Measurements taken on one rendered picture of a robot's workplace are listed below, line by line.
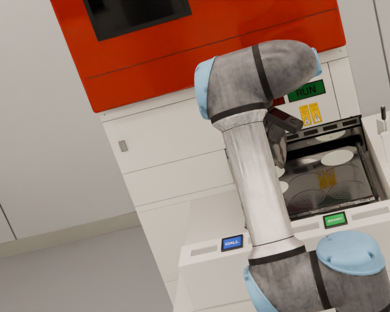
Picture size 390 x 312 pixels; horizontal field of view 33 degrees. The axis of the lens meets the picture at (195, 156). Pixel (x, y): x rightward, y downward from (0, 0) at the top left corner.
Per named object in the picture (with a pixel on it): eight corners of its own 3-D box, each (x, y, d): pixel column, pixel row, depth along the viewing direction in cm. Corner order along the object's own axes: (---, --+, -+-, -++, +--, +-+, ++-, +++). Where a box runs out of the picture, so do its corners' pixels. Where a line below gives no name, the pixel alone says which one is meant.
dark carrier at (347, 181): (249, 171, 218) (249, 169, 218) (355, 145, 211) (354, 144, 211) (250, 225, 187) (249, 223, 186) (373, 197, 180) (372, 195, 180)
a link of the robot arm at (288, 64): (311, 24, 126) (312, 39, 174) (255, 41, 128) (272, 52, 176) (329, 83, 126) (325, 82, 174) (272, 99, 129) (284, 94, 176)
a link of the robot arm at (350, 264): (399, 309, 125) (383, 250, 120) (329, 325, 127) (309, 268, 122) (387, 272, 135) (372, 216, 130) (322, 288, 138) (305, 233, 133)
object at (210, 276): (196, 289, 180) (180, 246, 174) (403, 245, 169) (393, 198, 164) (194, 311, 171) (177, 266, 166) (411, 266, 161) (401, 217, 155)
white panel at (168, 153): (137, 209, 235) (98, 106, 220) (369, 154, 220) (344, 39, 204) (136, 213, 232) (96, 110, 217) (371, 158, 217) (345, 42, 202)
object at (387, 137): (382, 155, 185) (372, 111, 180) (396, 151, 184) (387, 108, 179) (385, 164, 179) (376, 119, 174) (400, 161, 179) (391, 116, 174)
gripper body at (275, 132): (262, 134, 197) (252, 96, 192) (287, 134, 191) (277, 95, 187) (249, 146, 192) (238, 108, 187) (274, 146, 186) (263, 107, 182)
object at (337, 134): (235, 181, 225) (228, 156, 221) (366, 150, 217) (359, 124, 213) (235, 184, 223) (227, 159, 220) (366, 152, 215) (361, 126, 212)
